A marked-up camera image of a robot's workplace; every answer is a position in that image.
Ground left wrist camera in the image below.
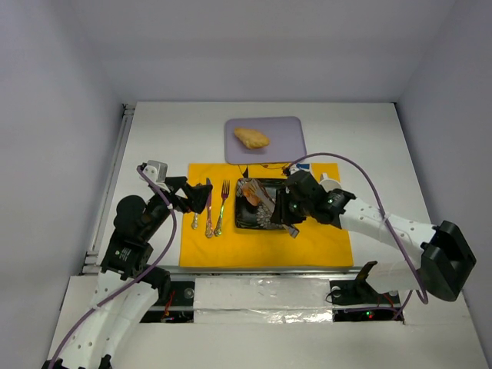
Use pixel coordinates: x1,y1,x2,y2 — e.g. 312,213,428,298
141,160,168,184

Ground iridescent fork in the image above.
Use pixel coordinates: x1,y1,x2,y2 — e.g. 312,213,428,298
214,180,231,237

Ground aluminium side rail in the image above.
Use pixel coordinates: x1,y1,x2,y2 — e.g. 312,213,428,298
78,103,136,276

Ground white mug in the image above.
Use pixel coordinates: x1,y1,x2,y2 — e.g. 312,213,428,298
319,172,341,192

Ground iridescent spoon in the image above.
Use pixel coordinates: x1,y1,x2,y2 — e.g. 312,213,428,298
191,195,201,230

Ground iridescent purple knife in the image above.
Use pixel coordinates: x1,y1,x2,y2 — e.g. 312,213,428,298
204,191,214,238

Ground foil covered front block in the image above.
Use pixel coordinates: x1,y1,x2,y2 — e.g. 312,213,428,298
193,277,333,324

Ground yellow cloth placemat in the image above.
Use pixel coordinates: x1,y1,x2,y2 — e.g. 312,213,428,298
179,163,354,268

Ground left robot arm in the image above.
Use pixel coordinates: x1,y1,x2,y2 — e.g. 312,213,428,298
43,175,213,368

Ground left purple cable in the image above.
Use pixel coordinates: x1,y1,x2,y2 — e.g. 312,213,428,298
52,165,178,369

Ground lilac plastic tray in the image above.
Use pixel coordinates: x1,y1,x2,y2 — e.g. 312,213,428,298
224,116,307,165

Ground black floral square plate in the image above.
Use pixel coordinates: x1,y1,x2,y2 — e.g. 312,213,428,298
234,178,284,231

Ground steel serving tongs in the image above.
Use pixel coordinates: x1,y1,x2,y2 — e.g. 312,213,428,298
241,178,299,238

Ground aluminium front rail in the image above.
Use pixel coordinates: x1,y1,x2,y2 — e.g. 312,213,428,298
163,266,361,275

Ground large yellow bread piece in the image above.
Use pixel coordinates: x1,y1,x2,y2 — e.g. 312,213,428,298
234,128,270,150

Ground small brown bread piece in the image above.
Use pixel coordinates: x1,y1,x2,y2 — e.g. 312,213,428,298
242,184,261,207

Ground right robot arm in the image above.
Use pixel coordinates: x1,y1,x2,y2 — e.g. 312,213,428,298
271,171,477,302

